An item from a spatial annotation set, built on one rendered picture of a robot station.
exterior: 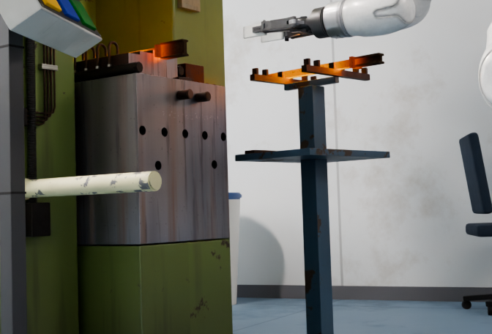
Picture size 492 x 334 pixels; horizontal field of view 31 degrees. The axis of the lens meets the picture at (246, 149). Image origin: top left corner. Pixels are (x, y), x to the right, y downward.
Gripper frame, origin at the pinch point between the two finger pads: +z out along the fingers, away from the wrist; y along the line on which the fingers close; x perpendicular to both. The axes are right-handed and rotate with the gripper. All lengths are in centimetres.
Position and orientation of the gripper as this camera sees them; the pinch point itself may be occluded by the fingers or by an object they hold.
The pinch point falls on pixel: (261, 33)
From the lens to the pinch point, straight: 226.3
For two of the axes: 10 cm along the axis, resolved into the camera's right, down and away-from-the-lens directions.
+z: -8.0, 0.6, 5.9
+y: 5.9, 0.4, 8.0
